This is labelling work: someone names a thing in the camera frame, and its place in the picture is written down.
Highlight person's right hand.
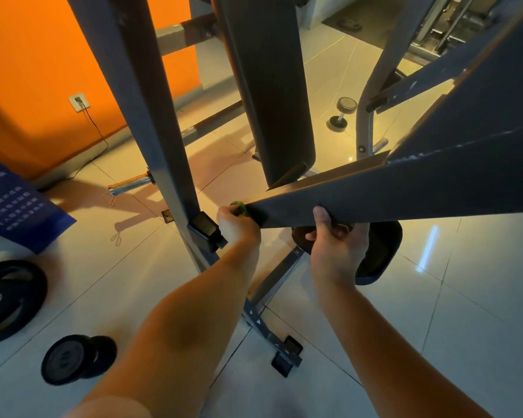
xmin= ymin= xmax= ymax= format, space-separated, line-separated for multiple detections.
xmin=305 ymin=205 xmax=371 ymax=291

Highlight person's left hand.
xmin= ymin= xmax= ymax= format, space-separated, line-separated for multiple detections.
xmin=216 ymin=204 xmax=263 ymax=260

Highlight grey steel gym machine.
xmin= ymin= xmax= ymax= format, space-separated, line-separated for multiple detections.
xmin=65 ymin=0 xmax=523 ymax=378

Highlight person's left forearm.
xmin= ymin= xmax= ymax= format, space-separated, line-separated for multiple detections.
xmin=65 ymin=248 xmax=261 ymax=418

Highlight person's right forearm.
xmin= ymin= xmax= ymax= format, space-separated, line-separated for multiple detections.
xmin=314 ymin=276 xmax=493 ymax=418

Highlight chrome weight storage peg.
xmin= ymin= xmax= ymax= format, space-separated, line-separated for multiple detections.
xmin=107 ymin=170 xmax=156 ymax=197

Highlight dark blue stand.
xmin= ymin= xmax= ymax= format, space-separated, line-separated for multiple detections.
xmin=0 ymin=152 xmax=77 ymax=254

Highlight large black weight plate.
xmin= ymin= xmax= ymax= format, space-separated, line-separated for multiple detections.
xmin=0 ymin=259 xmax=49 ymax=347

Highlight black power cable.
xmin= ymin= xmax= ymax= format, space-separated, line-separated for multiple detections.
xmin=65 ymin=105 xmax=111 ymax=181

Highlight white wall outlet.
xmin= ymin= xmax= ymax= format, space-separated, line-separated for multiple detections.
xmin=69 ymin=92 xmax=92 ymax=113

